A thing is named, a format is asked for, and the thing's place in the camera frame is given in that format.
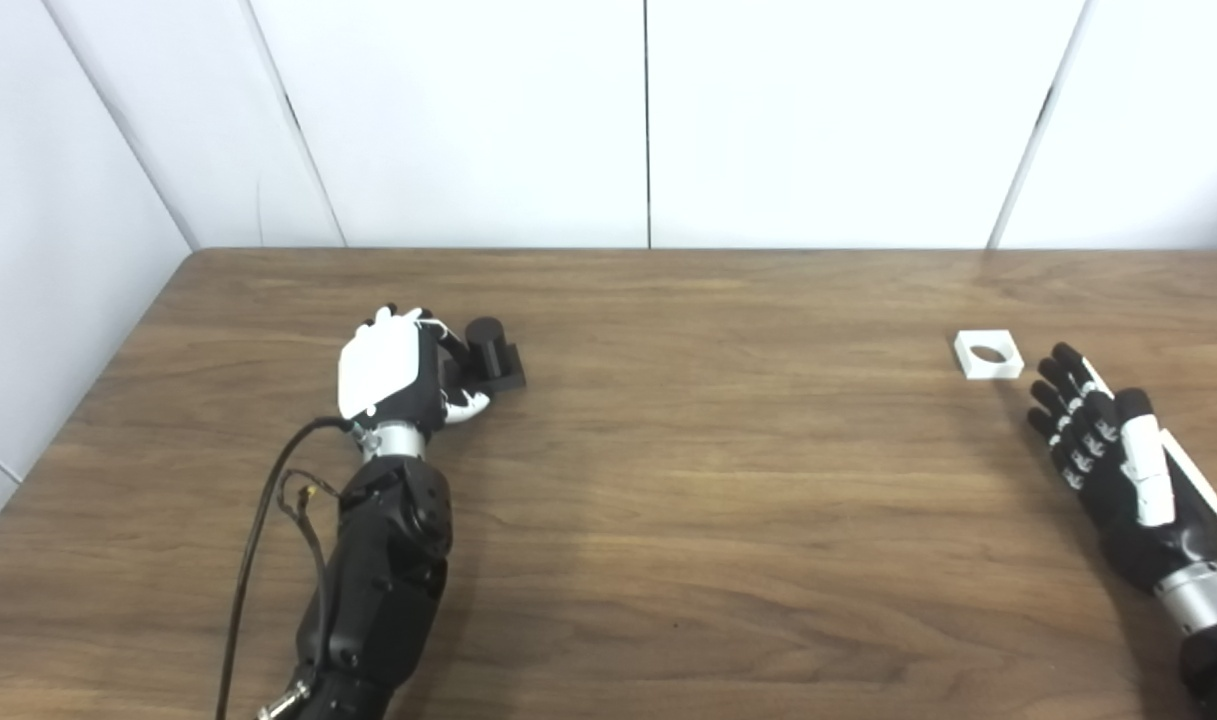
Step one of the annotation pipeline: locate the thick black left wrist cable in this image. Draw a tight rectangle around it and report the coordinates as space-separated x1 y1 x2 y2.
215 417 359 720

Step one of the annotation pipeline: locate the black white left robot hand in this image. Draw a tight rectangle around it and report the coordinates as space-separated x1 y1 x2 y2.
337 305 492 433

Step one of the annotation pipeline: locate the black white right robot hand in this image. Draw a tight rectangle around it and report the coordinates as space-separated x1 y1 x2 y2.
1026 343 1217 593

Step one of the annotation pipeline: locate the thin cable with yellow plug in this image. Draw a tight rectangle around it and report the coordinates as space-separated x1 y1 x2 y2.
276 468 343 601

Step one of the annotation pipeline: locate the black peg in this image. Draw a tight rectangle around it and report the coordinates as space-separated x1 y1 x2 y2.
448 317 527 393

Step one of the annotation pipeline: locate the white square piece with hole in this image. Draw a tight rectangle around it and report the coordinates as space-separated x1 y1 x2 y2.
953 329 1025 382

